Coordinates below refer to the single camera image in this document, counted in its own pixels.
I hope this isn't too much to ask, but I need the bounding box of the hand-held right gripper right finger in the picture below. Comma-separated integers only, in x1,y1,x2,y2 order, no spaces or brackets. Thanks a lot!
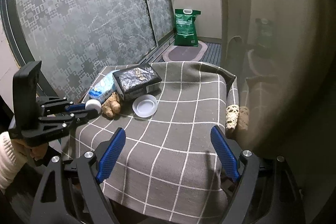
211,126,306,224

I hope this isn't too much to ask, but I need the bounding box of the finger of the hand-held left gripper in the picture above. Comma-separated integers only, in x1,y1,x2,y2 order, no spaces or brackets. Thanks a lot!
41,109,100,126
42,97,91,113

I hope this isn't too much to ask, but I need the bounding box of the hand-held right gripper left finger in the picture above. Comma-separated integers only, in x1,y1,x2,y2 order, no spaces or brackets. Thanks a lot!
29,127,126,224

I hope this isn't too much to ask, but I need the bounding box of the ginger root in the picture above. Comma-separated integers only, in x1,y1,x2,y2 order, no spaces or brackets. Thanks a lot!
102,92,122,119

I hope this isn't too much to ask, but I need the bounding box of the blue white plastic packet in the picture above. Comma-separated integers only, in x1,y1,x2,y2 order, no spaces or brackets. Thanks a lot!
88,72,118,104

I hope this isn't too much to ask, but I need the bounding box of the person's left forearm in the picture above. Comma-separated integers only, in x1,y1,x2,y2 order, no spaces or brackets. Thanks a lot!
0,132,29,190

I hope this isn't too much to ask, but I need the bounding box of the person's left hand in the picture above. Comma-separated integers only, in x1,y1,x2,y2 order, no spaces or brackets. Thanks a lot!
12,138,40,161

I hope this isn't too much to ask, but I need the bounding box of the beige crocheted cloth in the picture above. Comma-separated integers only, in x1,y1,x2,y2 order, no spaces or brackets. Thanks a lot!
226,105,240,130

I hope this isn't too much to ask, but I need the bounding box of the grey checked tablecloth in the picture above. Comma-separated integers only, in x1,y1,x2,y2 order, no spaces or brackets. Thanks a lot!
67,61,239,214

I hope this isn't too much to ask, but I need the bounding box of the white plastic bowl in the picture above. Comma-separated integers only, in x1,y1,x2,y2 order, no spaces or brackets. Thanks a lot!
132,94,158,118

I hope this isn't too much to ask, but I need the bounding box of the black foil packet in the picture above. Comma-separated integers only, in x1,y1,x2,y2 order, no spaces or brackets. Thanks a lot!
112,64,162,102

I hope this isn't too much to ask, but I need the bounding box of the beige refrigerator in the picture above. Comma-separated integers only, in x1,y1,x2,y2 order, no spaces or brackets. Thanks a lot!
231,0,336,161

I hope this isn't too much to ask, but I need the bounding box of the oval grey floor mat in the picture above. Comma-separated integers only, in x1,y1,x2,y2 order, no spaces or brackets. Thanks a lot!
162,40,210,63

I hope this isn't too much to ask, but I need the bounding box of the green rice bag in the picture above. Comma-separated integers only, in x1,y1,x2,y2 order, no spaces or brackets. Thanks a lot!
174,9,202,47

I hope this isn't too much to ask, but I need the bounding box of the narrow white kitchen cabinet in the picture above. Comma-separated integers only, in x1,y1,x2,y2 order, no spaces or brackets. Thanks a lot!
168,0,222,39

